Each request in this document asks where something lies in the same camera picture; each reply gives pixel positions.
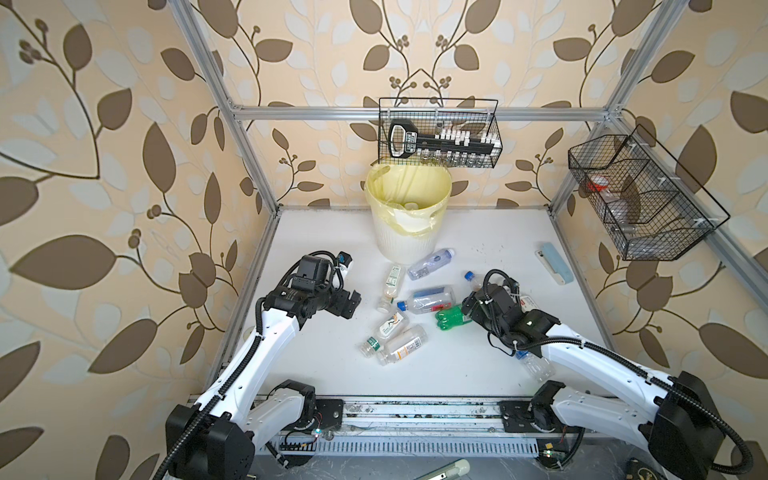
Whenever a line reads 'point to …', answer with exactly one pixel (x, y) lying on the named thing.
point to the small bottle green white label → (393, 286)
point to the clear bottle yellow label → (403, 344)
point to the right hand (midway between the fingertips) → (472, 310)
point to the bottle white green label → (391, 327)
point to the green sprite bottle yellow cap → (450, 319)
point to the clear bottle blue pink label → (427, 300)
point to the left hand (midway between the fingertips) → (339, 288)
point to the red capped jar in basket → (599, 183)
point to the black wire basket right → (652, 208)
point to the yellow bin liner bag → (410, 198)
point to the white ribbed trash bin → (407, 235)
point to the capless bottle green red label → (527, 305)
